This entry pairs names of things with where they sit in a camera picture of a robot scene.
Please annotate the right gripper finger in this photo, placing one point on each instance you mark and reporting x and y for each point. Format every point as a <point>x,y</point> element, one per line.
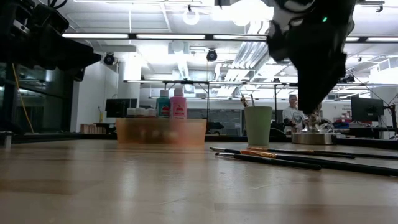
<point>317,90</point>

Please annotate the dark blue paint bottle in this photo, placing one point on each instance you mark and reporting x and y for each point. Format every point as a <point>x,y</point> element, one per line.
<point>131,112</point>

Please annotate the rust brown paint bottle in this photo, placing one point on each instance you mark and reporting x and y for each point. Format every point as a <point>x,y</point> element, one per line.
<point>140,112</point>

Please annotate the tall teal paint bottle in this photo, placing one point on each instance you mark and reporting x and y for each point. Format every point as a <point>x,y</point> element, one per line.
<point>163,107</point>

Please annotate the tall pink paint bottle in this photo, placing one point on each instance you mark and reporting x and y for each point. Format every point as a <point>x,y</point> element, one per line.
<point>178,107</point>

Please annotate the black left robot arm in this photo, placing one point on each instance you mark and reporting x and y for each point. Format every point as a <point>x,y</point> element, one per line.
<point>15,46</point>

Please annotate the ceiling light strip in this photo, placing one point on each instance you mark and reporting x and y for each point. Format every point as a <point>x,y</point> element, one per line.
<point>93,35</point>

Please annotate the black round ceiling fixture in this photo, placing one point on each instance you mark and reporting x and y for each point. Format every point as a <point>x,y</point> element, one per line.
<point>211,55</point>
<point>109,59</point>

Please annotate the person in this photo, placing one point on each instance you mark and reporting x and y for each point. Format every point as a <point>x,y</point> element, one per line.
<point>292,115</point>

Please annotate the clear plastic lamp wrap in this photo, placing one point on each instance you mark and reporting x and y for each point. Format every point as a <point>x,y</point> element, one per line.
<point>326,127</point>

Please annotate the blue background box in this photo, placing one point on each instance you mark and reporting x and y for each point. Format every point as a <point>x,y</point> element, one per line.
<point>341,125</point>

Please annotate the small yellow background bottle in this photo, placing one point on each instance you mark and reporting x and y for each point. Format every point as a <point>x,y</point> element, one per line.
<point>101,117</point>

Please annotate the silver lamp white shade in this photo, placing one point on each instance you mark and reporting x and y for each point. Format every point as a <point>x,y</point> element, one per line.
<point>311,138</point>

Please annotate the black monitor on stand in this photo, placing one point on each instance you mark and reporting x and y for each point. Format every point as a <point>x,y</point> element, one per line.
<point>367,109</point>

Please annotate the pale green plastic cup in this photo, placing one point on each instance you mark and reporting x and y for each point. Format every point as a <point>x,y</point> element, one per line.
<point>258,127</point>

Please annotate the right paintbrushes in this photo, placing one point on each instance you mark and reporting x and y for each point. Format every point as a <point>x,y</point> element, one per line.
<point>258,153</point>

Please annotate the orange translucent plastic bin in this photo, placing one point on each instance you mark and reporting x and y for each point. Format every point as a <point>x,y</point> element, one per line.
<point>161,133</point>

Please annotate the black background chair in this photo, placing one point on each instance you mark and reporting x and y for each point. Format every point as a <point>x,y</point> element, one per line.
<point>214,126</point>

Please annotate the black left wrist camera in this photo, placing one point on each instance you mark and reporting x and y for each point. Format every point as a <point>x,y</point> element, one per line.
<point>51,18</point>

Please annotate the black background rig frame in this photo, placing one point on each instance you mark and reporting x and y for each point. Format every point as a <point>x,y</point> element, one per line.
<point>174,82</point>

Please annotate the small white bracket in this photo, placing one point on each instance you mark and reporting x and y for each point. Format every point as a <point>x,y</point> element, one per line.
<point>7,141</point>

